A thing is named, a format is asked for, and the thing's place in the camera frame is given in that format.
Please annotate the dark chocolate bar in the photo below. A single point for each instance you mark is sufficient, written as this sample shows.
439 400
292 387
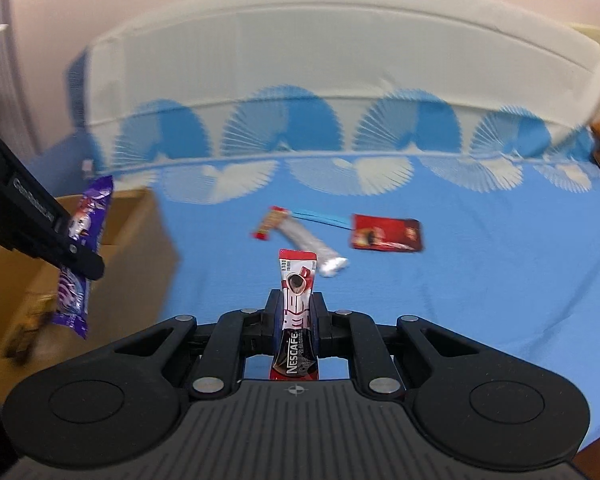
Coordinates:
25 330

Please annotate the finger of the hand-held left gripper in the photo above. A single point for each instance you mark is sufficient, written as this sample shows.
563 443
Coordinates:
82 260

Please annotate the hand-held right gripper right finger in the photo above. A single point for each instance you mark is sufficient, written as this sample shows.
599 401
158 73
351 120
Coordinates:
322 325

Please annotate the brown cardboard box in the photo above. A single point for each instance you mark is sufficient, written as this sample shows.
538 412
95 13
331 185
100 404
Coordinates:
130 260

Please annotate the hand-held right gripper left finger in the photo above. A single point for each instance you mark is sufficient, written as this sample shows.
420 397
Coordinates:
275 325

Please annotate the purple snack packet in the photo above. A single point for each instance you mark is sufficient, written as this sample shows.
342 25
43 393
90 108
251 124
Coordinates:
95 200

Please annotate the blue fan-print bed sheet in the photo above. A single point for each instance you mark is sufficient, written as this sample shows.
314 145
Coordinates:
430 285

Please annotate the red coffee packet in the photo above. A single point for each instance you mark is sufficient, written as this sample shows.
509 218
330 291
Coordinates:
387 232

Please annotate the silver stick sachet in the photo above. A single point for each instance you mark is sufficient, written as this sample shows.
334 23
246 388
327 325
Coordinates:
310 247

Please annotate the blue stick sachet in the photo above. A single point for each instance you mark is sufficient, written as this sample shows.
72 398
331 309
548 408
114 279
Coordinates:
325 218

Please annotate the red coffee stick sachet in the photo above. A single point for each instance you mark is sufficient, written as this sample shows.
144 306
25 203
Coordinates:
295 280

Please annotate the grey curtain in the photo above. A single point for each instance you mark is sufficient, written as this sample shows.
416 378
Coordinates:
0 90

